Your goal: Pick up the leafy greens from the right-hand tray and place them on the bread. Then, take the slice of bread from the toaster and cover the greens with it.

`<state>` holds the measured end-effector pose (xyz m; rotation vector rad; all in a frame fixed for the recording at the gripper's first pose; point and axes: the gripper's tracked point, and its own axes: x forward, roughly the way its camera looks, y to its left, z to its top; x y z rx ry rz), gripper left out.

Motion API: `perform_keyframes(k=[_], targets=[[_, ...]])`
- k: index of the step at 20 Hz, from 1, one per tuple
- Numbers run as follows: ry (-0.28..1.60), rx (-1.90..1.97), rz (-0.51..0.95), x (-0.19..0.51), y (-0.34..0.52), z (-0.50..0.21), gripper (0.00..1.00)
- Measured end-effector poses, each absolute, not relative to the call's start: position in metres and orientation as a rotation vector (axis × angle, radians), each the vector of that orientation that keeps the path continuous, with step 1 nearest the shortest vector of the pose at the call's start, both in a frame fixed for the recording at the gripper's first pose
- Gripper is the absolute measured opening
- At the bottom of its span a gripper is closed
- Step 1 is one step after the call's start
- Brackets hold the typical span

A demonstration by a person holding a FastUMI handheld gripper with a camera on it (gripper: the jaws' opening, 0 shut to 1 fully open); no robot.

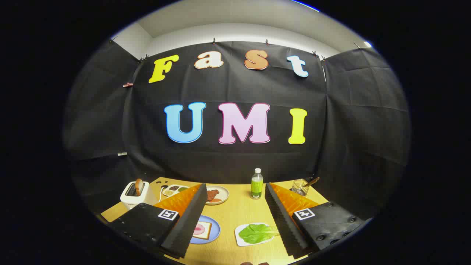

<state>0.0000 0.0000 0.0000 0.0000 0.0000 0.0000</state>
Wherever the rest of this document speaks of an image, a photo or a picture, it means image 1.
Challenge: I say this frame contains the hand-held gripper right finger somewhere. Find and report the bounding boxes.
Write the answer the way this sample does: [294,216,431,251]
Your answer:
[265,182,372,259]

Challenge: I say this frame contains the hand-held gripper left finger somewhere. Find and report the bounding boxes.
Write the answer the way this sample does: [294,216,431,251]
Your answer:
[109,183,209,260]

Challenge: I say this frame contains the green lettuce leaf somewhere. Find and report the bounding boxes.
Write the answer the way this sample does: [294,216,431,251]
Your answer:
[239,224,280,244]

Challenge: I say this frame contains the white bread slice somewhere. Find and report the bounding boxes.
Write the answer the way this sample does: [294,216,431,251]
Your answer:
[192,221,212,240]

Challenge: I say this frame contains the blue round plate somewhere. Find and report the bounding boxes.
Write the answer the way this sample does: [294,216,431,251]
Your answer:
[190,215,221,244]

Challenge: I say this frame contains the white divided seed tray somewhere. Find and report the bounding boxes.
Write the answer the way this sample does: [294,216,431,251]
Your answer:
[162,184,190,197]

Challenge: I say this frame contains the green label water bottle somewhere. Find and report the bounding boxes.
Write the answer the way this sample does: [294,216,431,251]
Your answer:
[251,168,264,200]

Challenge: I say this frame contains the round white plate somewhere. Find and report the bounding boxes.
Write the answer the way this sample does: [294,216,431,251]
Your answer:
[204,185,229,205]

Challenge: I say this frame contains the white square plate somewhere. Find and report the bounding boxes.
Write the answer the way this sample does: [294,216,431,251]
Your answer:
[235,223,276,247]

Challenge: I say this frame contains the white toaster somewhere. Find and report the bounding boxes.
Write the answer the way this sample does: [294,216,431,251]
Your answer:
[120,181,159,210]

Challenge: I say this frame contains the black backdrop cloth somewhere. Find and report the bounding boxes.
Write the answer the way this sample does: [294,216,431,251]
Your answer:
[63,39,411,221]

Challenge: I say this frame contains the wire mesh basket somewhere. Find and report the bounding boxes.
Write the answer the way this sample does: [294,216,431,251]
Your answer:
[291,179,310,197]

